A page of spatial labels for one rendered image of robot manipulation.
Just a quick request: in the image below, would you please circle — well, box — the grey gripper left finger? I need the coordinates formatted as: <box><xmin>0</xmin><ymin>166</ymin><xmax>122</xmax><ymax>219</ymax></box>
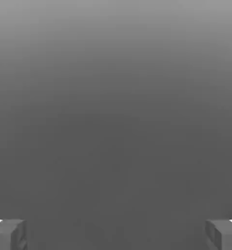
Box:
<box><xmin>0</xmin><ymin>218</ymin><xmax>28</xmax><ymax>250</ymax></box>

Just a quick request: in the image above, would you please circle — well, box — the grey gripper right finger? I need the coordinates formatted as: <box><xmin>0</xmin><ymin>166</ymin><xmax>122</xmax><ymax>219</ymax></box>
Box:
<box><xmin>204</xmin><ymin>218</ymin><xmax>232</xmax><ymax>250</ymax></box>

